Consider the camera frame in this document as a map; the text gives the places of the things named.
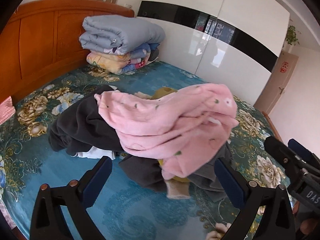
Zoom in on yellow garment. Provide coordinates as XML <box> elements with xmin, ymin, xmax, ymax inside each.
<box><xmin>152</xmin><ymin>86</ymin><xmax>192</xmax><ymax>199</ymax></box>

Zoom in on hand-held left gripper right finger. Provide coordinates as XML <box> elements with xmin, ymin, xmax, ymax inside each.
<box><xmin>214</xmin><ymin>158</ymin><xmax>296</xmax><ymax>240</ymax></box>

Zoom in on pink fleece garment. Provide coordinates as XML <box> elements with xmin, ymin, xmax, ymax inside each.
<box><xmin>94</xmin><ymin>82</ymin><xmax>239</xmax><ymax>180</ymax></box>

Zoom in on white garment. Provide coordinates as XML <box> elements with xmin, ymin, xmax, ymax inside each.
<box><xmin>71</xmin><ymin>145</ymin><xmax>117</xmax><ymax>160</ymax></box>

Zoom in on person's right hand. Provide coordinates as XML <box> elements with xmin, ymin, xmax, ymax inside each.
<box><xmin>299</xmin><ymin>219</ymin><xmax>316</xmax><ymax>234</ymax></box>

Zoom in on wooden door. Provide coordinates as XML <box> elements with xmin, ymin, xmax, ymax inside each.
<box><xmin>253</xmin><ymin>51</ymin><xmax>299</xmax><ymax>115</ymax></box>

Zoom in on wooden headboard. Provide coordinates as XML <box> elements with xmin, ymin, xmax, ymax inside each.
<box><xmin>0</xmin><ymin>0</ymin><xmax>135</xmax><ymax>105</ymax></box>

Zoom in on grey-blue folded quilt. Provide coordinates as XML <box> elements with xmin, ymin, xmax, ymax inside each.
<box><xmin>79</xmin><ymin>15</ymin><xmax>166</xmax><ymax>55</ymax></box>

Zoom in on pink checked cloth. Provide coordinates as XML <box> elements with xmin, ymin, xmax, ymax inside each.
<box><xmin>0</xmin><ymin>96</ymin><xmax>16</xmax><ymax>125</ymax></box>

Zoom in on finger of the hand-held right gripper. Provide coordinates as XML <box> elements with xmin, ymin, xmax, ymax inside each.
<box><xmin>287</xmin><ymin>138</ymin><xmax>320</xmax><ymax>167</ymax></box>
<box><xmin>264</xmin><ymin>136</ymin><xmax>307</xmax><ymax>180</ymax></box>

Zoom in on teal floral bed sheet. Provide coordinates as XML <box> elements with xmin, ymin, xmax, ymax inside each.
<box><xmin>0</xmin><ymin>60</ymin><xmax>298</xmax><ymax>240</ymax></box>

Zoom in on black garment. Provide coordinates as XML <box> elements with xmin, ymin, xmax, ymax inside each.
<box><xmin>49</xmin><ymin>85</ymin><xmax>123</xmax><ymax>157</ymax></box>

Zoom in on wooden bed footboard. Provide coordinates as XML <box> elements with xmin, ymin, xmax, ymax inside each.
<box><xmin>262</xmin><ymin>111</ymin><xmax>283</xmax><ymax>142</ymax></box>

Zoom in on green plant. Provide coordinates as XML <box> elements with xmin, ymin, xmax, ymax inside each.
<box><xmin>285</xmin><ymin>25</ymin><xmax>300</xmax><ymax>47</ymax></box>

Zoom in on blue floral folded blanket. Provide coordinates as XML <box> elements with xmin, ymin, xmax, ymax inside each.
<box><xmin>110</xmin><ymin>42</ymin><xmax>160</xmax><ymax>62</ymax></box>

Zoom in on peach floral folded blanket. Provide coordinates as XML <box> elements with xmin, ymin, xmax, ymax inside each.
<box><xmin>86</xmin><ymin>51</ymin><xmax>150</xmax><ymax>75</ymax></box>

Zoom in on white wardrobe with black stripe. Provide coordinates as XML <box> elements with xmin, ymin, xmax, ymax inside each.
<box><xmin>135</xmin><ymin>0</ymin><xmax>290</xmax><ymax>105</ymax></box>

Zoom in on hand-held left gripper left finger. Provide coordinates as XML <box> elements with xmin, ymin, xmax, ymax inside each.
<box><xmin>30</xmin><ymin>156</ymin><xmax>113</xmax><ymax>240</ymax></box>

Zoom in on dark grey garment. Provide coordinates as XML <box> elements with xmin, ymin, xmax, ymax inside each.
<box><xmin>119</xmin><ymin>144</ymin><xmax>238</xmax><ymax>202</ymax></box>

